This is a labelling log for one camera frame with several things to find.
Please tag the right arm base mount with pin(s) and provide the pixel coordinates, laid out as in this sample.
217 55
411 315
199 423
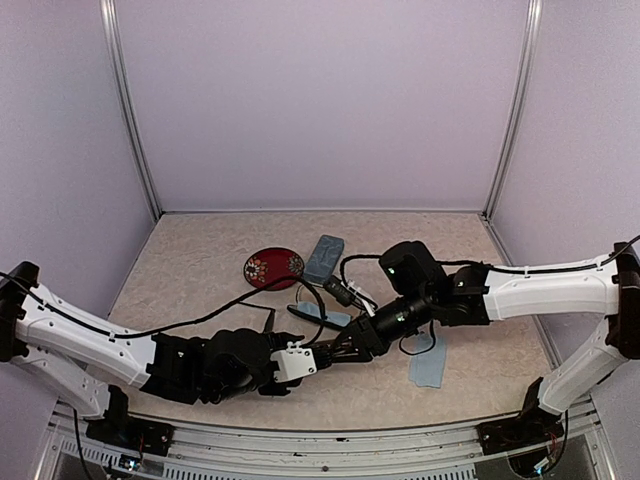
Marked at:
530 426

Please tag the right metal corner post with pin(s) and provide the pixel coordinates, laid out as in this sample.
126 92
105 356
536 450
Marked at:
517 106

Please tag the red floral plate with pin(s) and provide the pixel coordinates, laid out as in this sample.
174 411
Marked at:
270 264

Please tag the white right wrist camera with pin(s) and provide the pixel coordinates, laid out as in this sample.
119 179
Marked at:
347 295

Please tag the folded blue cloth pouch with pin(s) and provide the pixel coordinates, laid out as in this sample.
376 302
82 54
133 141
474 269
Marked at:
427 369

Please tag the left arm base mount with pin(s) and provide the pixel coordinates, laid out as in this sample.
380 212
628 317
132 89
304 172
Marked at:
118 428

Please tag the light blue cleaning cloth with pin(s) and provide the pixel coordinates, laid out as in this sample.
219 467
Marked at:
325 315

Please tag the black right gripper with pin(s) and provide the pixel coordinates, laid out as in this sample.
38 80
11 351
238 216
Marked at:
366 339

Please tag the black glasses case beige lining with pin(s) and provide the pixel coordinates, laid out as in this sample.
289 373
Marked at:
291 309

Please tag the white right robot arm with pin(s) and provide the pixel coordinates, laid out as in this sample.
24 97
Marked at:
478 294

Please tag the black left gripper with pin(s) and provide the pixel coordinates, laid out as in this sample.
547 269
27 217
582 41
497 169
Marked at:
281 339

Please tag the metal corner post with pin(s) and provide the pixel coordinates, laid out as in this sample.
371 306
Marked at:
517 106
108 10

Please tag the black frame sunglasses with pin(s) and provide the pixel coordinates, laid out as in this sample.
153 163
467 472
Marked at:
270 320

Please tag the left metal corner post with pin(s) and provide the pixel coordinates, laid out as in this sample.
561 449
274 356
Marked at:
108 10

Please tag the brown tinted sunglasses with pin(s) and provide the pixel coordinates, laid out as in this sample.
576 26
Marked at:
331 352

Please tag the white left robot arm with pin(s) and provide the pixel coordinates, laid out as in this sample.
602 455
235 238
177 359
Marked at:
56 341

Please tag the blue-grey hard glasses case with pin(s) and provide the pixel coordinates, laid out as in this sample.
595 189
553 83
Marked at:
323 260

